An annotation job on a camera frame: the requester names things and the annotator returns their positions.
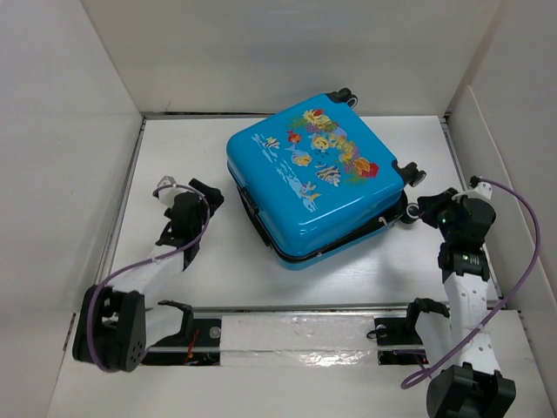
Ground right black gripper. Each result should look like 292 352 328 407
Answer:
417 187 466 243

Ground blue hard-shell suitcase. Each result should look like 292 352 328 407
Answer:
226 88 426 269

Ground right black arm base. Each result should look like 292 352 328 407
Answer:
366 317 428 367

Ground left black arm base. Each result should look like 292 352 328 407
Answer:
141 318 222 367

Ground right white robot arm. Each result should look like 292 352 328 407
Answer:
401 182 516 417

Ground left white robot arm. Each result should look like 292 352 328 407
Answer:
72 176 225 373

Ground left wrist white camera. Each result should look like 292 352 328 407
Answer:
152 175 181 208

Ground wrist white camera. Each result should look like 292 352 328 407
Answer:
452 176 493 201
152 175 181 208

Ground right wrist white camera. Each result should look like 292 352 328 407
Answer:
452 176 493 201

